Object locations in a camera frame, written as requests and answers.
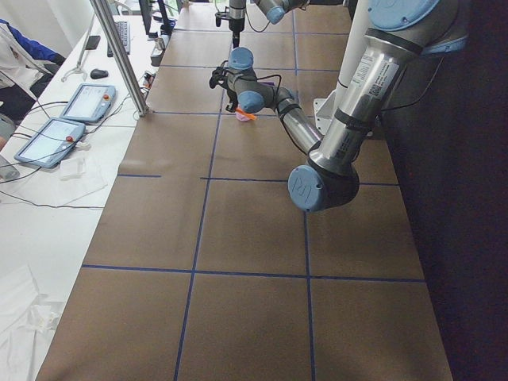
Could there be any near teach pendant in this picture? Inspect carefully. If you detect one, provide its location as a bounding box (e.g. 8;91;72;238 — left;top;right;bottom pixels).
14;117;86;168

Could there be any teach pendant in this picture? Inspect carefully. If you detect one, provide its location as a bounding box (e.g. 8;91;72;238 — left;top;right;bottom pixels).
60;83;116;123
14;117;86;168

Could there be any aluminium frame post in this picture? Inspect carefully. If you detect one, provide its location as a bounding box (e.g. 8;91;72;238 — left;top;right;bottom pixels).
90;0;148;117

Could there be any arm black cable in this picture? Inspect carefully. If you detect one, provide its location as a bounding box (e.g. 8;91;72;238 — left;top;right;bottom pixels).
209;65;285;96

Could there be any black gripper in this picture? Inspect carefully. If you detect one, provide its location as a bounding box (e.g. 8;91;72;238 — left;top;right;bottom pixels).
209;66;238;112
215;0;246;48

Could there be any black computer mouse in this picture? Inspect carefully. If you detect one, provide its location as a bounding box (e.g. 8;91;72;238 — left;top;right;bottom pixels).
90;68;109;79

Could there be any far teach pendant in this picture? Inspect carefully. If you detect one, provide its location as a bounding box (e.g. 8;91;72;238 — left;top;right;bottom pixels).
60;83;116;123

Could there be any black keyboard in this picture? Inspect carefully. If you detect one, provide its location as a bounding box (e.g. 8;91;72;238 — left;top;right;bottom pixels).
114;21;131;55

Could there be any seated person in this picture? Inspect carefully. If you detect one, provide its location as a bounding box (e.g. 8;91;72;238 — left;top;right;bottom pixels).
1;20;66;121

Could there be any smartphone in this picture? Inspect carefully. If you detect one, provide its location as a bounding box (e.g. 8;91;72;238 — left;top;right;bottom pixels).
85;35;101;51

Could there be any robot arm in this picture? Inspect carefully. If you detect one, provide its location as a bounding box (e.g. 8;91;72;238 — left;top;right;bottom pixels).
214;0;310;48
210;1;471;212

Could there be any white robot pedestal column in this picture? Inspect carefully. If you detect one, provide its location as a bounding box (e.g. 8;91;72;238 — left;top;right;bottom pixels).
314;0;370;135

